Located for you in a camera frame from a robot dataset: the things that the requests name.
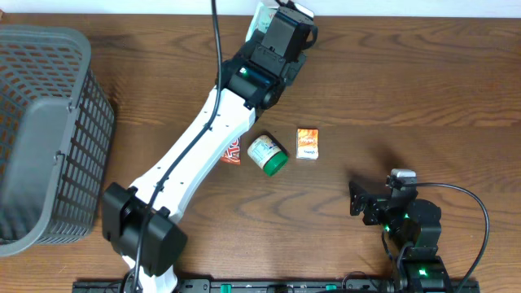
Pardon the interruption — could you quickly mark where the orange tissue pack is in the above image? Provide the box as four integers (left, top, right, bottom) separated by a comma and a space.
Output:
296, 129, 319, 160

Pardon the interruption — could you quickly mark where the chocolate bar wrapper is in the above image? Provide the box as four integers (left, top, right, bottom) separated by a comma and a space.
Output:
220, 138, 241, 165

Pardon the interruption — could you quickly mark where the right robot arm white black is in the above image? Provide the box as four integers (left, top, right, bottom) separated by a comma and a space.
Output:
348, 177, 454, 292

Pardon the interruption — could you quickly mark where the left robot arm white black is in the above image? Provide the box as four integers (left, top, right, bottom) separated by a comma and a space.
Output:
102, 1, 318, 292

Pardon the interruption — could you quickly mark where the white barcode scanner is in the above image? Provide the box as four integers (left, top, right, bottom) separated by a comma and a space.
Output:
245, 2, 278, 42

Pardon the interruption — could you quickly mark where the white jar green lid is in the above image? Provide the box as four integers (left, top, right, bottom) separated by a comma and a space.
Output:
247, 135, 288, 177

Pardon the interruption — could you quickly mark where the grey plastic shopping basket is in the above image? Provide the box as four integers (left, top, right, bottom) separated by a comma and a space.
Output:
1, 24, 115, 257

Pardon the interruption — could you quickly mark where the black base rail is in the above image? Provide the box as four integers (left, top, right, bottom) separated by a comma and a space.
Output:
72, 278, 481, 293

